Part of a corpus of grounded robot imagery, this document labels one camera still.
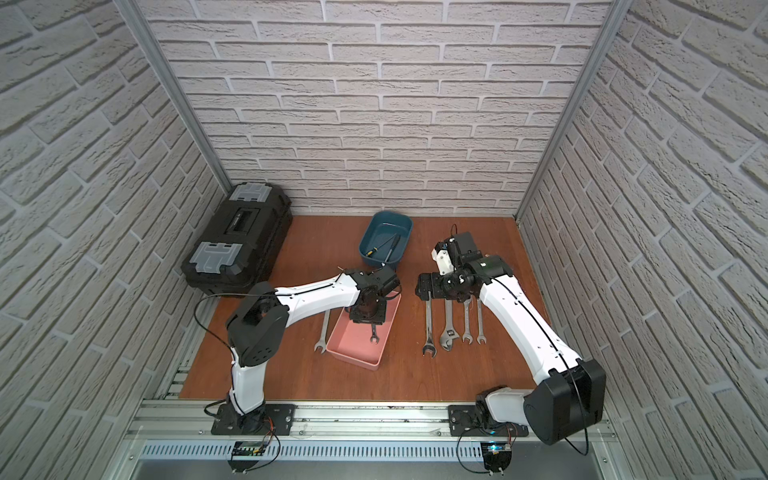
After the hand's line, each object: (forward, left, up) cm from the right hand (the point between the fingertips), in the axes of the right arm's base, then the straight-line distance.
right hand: (436, 289), depth 79 cm
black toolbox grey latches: (+20, +57, +1) cm, 61 cm away
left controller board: (-31, +51, -20) cm, 63 cm away
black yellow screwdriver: (+28, +17, -16) cm, 37 cm away
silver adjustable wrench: (-6, -5, -16) cm, 18 cm away
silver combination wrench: (-8, -14, -17) cm, 23 cm away
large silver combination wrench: (-10, +2, -16) cm, 19 cm away
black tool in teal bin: (+28, +10, -17) cm, 35 cm away
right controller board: (-36, -11, -18) cm, 42 cm away
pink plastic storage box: (-6, +25, -16) cm, 30 cm away
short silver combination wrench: (-5, +18, -16) cm, 25 cm away
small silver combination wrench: (-6, -10, -17) cm, 21 cm away
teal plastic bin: (+32, +13, -15) cm, 38 cm away
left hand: (0, +16, -14) cm, 21 cm away
